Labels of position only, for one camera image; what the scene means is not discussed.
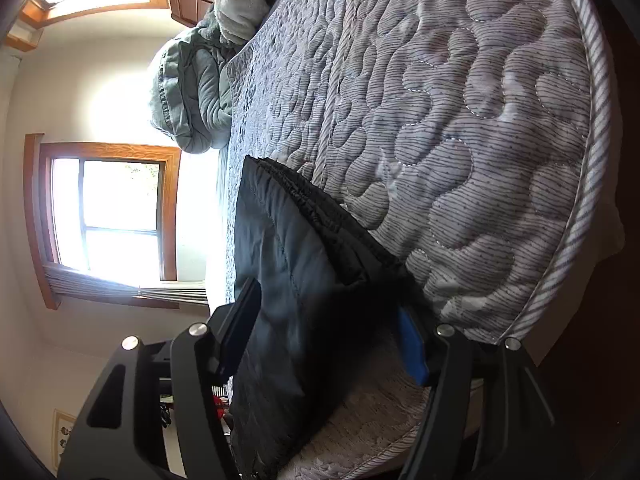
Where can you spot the grey pillow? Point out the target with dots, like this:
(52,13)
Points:
(190,90)

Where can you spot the black pants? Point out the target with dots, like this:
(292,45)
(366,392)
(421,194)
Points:
(290,270)

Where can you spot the large wooden-framed window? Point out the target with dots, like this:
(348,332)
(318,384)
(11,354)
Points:
(120,200)

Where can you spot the red bag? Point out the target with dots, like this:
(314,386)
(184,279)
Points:
(218,405)

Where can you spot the purple quilted bedspread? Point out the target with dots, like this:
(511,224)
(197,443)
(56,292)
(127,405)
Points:
(450,160)

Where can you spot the framed wall picture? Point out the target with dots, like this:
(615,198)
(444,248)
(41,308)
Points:
(64,435)

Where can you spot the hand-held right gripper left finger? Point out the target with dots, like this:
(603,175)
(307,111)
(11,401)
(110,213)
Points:
(240,325)

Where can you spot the grey and white fleece blanket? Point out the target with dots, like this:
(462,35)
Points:
(240,0)

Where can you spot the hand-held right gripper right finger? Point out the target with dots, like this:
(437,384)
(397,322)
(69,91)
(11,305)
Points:
(412,350)

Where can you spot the light blue bed sheet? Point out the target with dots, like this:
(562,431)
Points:
(216,270)

